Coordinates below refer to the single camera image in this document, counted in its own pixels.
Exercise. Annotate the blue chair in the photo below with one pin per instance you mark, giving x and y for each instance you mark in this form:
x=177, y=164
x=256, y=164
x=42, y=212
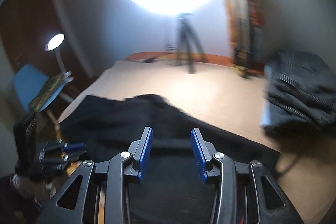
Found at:
x=35, y=90

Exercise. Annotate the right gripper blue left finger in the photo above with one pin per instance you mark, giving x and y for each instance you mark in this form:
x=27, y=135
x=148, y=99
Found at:
x=140, y=150

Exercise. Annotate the left gloved hand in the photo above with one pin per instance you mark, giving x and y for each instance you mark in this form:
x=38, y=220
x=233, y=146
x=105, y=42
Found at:
x=40, y=191

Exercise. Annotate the white clip desk lamp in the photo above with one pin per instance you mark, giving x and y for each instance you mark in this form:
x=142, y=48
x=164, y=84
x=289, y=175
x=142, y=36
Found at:
x=54, y=45

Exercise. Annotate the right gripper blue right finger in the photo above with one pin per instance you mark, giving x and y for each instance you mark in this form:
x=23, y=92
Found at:
x=203, y=154

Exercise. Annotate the beige bed blanket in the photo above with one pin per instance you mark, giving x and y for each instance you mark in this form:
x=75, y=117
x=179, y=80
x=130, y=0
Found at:
x=217, y=95

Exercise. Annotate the small black tripod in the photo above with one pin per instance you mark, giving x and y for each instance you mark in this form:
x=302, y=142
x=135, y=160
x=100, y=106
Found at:
x=187, y=35

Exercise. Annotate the folded silver tripod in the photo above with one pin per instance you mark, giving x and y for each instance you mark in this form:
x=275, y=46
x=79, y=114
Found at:
x=240, y=35

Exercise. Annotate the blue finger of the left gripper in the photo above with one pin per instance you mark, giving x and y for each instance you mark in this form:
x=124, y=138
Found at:
x=74, y=157
x=77, y=147

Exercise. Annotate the folded grey clothes stack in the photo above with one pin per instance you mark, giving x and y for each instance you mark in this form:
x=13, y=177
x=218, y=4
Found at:
x=300, y=95

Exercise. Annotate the black pants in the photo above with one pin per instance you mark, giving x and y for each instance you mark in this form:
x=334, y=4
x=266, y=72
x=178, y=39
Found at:
x=171, y=191

